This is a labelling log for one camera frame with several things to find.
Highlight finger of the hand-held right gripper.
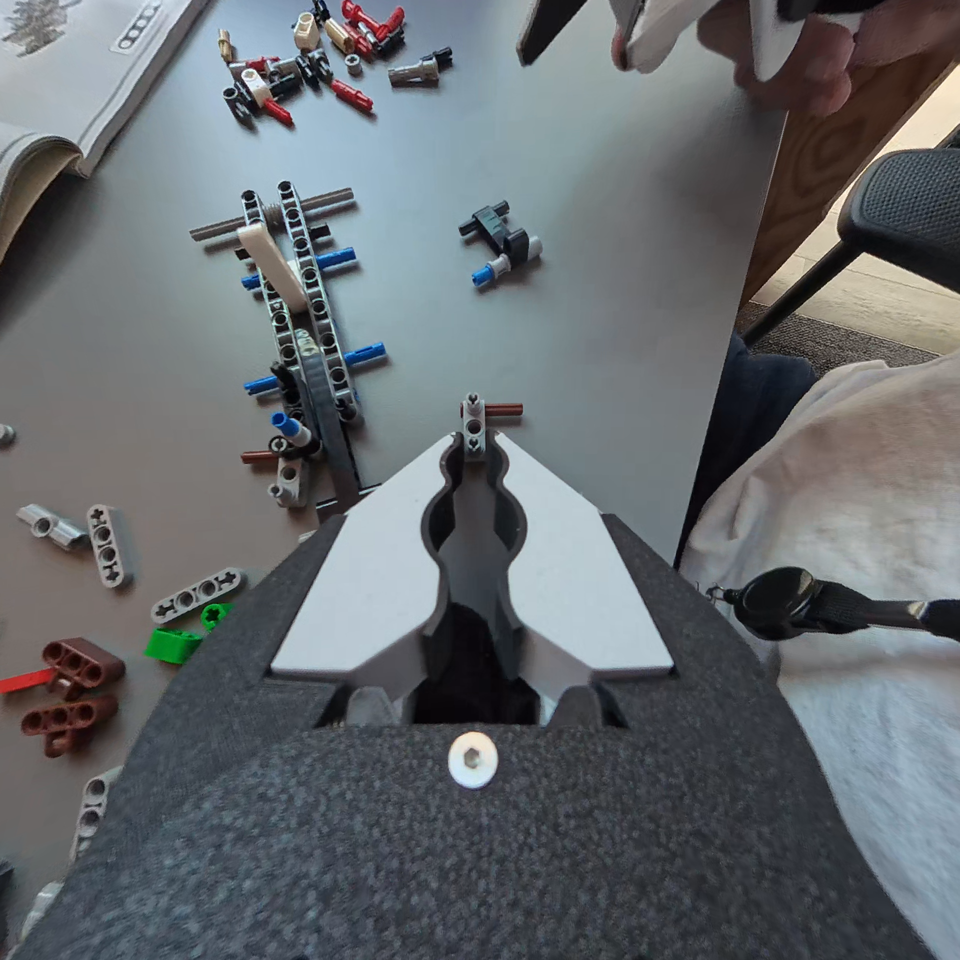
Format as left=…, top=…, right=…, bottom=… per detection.
left=516, top=0, right=588, bottom=67

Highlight grey lego connector brown axle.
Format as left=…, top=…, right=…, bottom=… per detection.
left=459, top=391, right=525, bottom=460

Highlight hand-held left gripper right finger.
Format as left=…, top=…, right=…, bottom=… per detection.
left=478, top=432, right=676, bottom=708

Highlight long grey lego chassis assembly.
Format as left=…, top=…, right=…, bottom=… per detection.
left=189, top=180, right=391, bottom=526

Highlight person's right hand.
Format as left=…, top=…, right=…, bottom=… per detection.
left=696, top=0, right=960, bottom=118

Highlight black badge reel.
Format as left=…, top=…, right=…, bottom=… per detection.
left=705, top=566, right=960, bottom=642

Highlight wooden table side panel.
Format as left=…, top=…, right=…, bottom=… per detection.
left=738, top=45, right=960, bottom=309

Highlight person's dark pants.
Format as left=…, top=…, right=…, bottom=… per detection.
left=675, top=333, right=819, bottom=564

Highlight spread of mixed lego pieces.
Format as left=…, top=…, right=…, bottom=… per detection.
left=0, top=423, right=249, bottom=864

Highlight lego instruction booklet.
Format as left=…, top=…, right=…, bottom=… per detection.
left=0, top=0, right=215, bottom=264

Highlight black office chair armrest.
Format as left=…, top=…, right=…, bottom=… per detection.
left=742, top=146, right=960, bottom=346

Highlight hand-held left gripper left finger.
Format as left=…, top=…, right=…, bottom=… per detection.
left=270, top=432, right=474, bottom=723

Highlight pile of red tan lego pins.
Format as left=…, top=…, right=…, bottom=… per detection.
left=217, top=0, right=455, bottom=130

